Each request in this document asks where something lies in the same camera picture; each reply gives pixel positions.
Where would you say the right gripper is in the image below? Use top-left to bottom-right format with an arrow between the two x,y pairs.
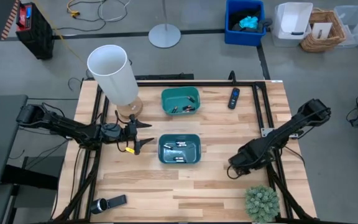
227,141 -> 269,176

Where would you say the black desk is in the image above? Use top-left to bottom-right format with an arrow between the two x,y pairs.
0,95 -> 29,190

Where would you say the white plastic bin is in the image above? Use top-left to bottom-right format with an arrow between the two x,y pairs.
272,2 -> 314,48

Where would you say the white card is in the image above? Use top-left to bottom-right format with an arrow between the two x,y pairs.
311,22 -> 333,40

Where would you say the turquoise cloth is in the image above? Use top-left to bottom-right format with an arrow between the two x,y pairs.
239,16 -> 259,30

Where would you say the grey floor stand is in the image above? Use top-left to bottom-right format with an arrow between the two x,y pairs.
148,0 -> 182,49

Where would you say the black power strip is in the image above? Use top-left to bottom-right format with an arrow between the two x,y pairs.
134,73 -> 195,81

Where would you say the black cloth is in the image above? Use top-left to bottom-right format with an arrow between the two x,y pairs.
229,9 -> 273,34

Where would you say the white floor cable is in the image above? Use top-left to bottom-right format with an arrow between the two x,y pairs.
97,0 -> 131,22

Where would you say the red black tool case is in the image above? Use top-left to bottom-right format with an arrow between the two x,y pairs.
16,2 -> 55,60

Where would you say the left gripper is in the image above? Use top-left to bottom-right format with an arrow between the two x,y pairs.
121,114 -> 155,156

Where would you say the black floor cable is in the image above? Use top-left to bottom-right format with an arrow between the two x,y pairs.
56,0 -> 109,32

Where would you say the blue plastic crate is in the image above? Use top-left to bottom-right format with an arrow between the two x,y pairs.
224,0 -> 267,47

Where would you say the wicker basket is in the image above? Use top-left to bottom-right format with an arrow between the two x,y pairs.
300,8 -> 347,53

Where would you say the black aluminium table frame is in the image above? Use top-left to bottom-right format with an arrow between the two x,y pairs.
53,79 -> 318,224

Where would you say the green artificial plant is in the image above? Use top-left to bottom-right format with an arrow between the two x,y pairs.
244,185 -> 281,223

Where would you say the yellow cord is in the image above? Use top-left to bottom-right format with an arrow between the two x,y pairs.
34,0 -> 87,65

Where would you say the teal plastic bin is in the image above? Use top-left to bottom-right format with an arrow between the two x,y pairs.
160,86 -> 201,116
158,134 -> 202,165

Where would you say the yellow floor cable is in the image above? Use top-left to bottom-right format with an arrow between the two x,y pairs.
66,0 -> 81,17

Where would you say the white shade wooden base lamp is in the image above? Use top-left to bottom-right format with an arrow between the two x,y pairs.
86,44 -> 144,119

